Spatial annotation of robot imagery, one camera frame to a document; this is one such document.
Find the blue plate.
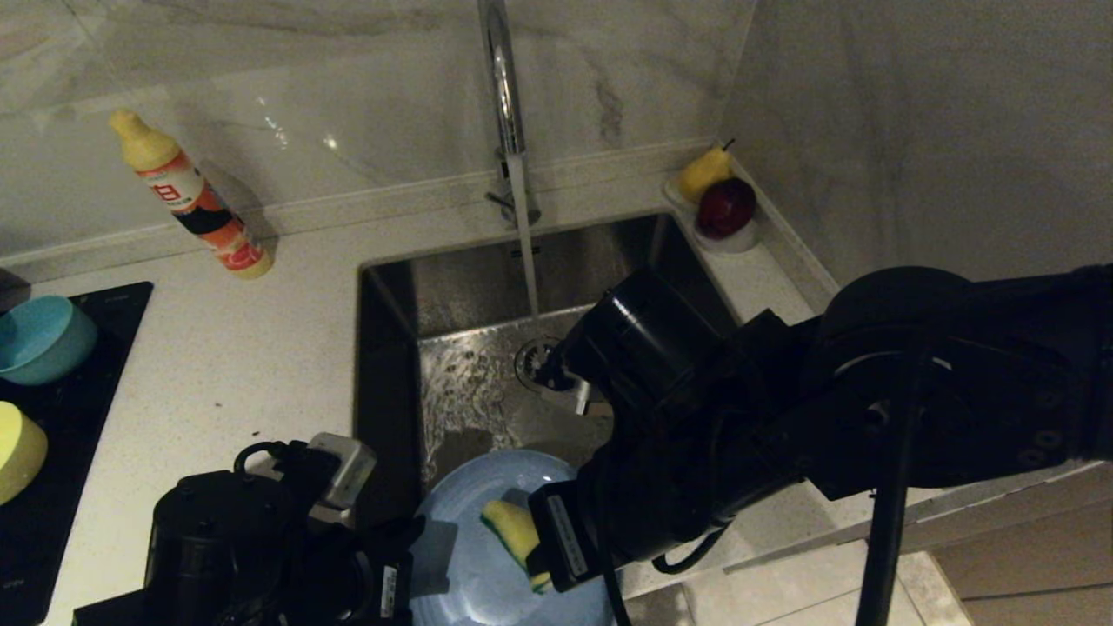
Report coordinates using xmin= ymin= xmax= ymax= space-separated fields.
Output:
xmin=409 ymin=449 xmax=615 ymax=626

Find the yellow sponge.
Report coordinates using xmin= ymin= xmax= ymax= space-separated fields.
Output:
xmin=480 ymin=499 xmax=555 ymax=595

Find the yellow bowl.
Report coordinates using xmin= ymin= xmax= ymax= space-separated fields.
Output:
xmin=0 ymin=402 xmax=49 ymax=507

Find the teal bowl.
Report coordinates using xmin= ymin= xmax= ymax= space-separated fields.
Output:
xmin=0 ymin=296 xmax=98 ymax=387

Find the chrome faucet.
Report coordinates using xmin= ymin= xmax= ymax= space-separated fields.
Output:
xmin=476 ymin=0 xmax=542 ymax=229

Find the metal sink drain strainer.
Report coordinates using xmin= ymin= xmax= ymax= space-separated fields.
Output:
xmin=514 ymin=337 xmax=566 ymax=393

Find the stainless steel sink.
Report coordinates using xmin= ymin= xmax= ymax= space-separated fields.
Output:
xmin=350 ymin=211 xmax=749 ymax=540

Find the black induction cooktop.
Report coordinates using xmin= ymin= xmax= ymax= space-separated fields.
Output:
xmin=0 ymin=281 xmax=154 ymax=626

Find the small white dish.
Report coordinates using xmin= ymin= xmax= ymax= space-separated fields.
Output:
xmin=663 ymin=170 xmax=762 ymax=255

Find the red apple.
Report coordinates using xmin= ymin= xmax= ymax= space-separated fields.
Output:
xmin=695 ymin=177 xmax=756 ymax=240

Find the running water stream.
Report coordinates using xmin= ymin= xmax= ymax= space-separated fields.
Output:
xmin=507 ymin=152 xmax=542 ymax=318

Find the yellow pear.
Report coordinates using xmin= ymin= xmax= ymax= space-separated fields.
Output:
xmin=679 ymin=139 xmax=736 ymax=205

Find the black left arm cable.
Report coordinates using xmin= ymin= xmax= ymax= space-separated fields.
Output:
xmin=233 ymin=441 xmax=292 ymax=477

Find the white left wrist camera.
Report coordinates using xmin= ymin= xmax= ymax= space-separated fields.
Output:
xmin=309 ymin=432 xmax=377 ymax=511

